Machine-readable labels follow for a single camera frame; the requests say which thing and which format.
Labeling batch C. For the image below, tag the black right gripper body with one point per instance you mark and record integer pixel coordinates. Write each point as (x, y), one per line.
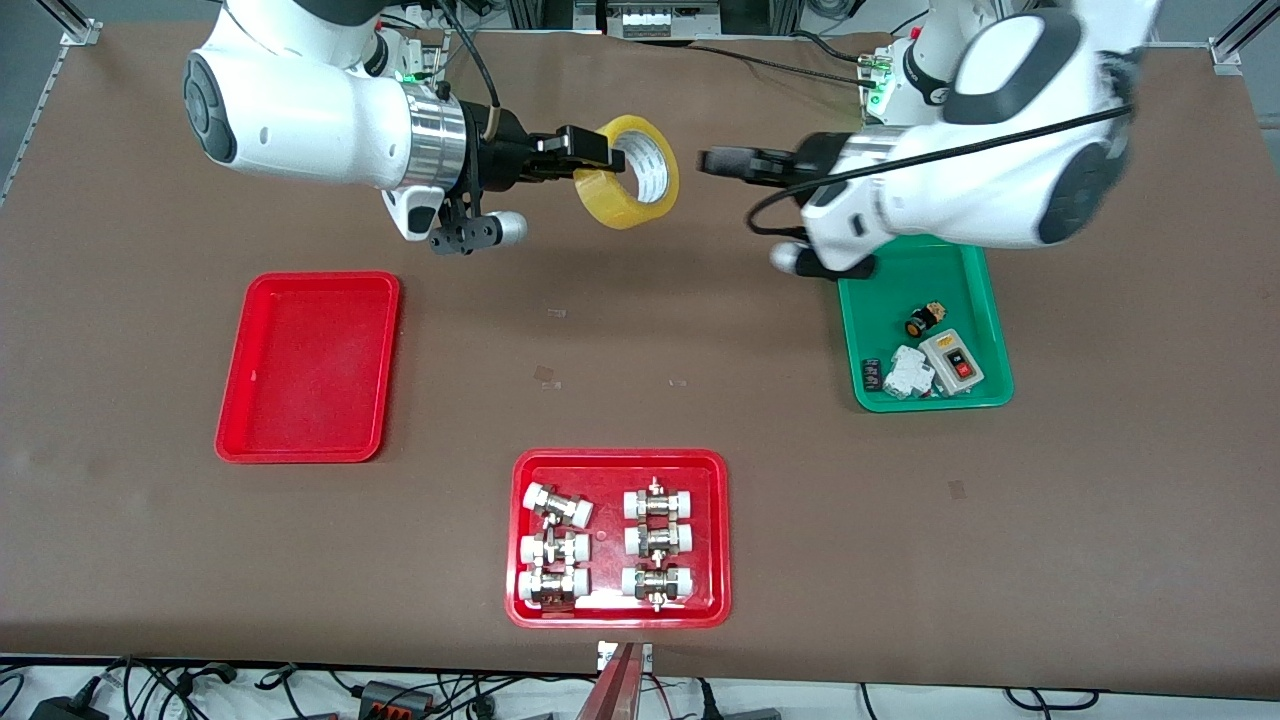
(503, 152)

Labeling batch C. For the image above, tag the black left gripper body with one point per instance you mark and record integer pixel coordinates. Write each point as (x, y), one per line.
(812, 157)

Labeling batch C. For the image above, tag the yellow tape roll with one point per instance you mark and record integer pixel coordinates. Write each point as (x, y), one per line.
(640, 205)

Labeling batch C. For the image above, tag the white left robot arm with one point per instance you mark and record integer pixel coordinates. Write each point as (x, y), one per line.
(960, 190)

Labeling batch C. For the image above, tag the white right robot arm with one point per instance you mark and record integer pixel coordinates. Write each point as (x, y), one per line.
(300, 120)

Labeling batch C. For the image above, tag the green plastic tray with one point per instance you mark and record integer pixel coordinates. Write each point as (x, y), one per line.
(965, 290)

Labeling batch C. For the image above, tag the empty red plastic tray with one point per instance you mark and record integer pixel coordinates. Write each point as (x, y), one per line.
(308, 368)

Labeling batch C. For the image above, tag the red tray with fittings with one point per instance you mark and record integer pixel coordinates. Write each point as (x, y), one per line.
(610, 540)

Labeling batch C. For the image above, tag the black yellow push button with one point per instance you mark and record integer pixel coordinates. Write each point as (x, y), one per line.
(918, 324)

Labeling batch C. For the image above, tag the small black electronic module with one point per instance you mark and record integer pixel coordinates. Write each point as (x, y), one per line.
(871, 374)

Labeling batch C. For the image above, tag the white circuit breaker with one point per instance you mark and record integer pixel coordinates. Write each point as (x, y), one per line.
(908, 374)

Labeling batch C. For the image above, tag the white capped metal pipe fitting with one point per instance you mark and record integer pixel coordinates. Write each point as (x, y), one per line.
(560, 505)
(657, 583)
(658, 540)
(658, 502)
(553, 548)
(553, 585)

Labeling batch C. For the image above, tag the black orange power box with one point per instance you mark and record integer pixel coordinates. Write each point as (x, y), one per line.
(395, 697)

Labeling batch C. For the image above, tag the black power adapter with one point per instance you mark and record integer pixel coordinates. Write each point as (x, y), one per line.
(65, 708)

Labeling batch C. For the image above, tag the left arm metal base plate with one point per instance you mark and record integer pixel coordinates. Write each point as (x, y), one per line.
(868, 90)

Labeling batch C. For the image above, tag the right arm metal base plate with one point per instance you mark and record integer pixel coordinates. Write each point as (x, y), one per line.
(435, 55)

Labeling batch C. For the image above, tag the grey switch box red button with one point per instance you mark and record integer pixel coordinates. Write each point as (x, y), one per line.
(952, 360)

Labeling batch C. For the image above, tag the aluminium frame profile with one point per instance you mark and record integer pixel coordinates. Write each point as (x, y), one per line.
(1235, 45)
(45, 100)

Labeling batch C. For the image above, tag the reddish aluminium camera bar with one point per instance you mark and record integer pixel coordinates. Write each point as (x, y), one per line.
(615, 690)

